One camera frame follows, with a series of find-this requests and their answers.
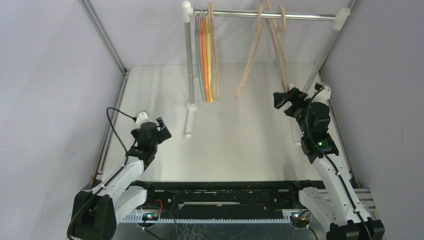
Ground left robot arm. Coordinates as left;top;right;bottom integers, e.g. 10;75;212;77
66;111;172;240

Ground black cable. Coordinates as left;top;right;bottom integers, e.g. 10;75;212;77
304;83;374;240
66;107;137;240

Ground aluminium frame right post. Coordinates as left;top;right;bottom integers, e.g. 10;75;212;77
315;0;361;72

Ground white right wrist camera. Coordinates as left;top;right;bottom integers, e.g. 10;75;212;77
314;81;332;105

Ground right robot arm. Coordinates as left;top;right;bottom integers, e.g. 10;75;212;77
273;85;385;240

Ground yellow wire hanger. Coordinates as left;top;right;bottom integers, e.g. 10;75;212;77
204;17;214;103

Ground metal clothes rack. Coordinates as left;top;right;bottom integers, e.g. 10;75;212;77
181;0;337;138

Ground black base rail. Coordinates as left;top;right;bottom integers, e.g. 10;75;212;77
134;180;324;222

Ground aluminium frame left post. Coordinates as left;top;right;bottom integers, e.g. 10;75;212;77
79;0;127;75

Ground right black cable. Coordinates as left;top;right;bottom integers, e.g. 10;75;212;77
304;83;374;240

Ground left black cable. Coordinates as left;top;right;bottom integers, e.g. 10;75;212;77
66;107;137;240

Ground aluminium frame post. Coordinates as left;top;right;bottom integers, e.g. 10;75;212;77
79;0;127;75
315;0;361;72

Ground green wire hanger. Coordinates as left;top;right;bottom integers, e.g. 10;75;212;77
194;16;207;102

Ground pink wire hanger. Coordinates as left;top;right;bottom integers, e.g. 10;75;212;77
197;16;209;102

